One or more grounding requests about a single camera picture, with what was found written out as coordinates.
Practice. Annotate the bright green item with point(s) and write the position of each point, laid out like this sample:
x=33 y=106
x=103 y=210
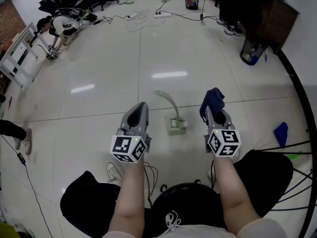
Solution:
x=293 y=156

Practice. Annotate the person's left forearm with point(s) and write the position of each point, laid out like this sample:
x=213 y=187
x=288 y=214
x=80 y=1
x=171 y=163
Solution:
x=128 y=197

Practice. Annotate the person's left white shoe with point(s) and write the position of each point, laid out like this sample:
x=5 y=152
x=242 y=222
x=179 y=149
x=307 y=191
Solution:
x=114 y=171

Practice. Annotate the person's pale shirt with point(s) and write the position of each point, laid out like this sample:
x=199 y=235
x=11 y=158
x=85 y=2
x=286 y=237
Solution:
x=260 y=229

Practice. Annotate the yellow green item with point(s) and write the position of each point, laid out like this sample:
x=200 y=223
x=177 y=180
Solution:
x=7 y=232

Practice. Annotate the bright blue cloth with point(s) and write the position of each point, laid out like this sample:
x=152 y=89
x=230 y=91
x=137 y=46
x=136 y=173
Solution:
x=282 y=135

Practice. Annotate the brown wooden desk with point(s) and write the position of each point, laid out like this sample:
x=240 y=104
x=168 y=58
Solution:
x=272 y=16

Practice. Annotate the white power strip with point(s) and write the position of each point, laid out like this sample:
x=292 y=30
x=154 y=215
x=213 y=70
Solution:
x=132 y=17
x=162 y=15

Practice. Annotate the white table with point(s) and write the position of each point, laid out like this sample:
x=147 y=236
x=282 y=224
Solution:
x=18 y=54

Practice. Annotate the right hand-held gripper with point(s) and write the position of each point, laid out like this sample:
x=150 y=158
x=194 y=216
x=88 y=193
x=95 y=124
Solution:
x=223 y=142

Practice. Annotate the dark blue cloth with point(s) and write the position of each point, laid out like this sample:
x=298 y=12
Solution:
x=213 y=98

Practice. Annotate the black mesh waste bin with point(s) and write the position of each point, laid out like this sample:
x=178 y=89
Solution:
x=252 y=56

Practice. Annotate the person's leg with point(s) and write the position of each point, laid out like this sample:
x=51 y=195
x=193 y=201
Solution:
x=267 y=172
x=86 y=202

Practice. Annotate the person's left leg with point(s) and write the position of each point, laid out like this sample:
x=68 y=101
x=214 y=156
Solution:
x=86 y=202

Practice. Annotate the person's right leg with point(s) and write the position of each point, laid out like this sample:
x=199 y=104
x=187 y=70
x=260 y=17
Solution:
x=267 y=172

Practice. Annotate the waste bin with colourful trash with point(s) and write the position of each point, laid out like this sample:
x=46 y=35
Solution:
x=192 y=2

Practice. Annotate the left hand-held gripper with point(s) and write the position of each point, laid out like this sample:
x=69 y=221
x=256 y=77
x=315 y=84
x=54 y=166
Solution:
x=123 y=146

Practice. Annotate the black tripod stand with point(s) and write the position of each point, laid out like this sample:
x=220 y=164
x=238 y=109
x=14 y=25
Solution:
x=297 y=143

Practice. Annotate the black rolling stool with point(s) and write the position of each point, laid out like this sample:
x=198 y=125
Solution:
x=183 y=197

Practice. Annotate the person's right forearm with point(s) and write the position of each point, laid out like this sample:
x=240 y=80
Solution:
x=230 y=195

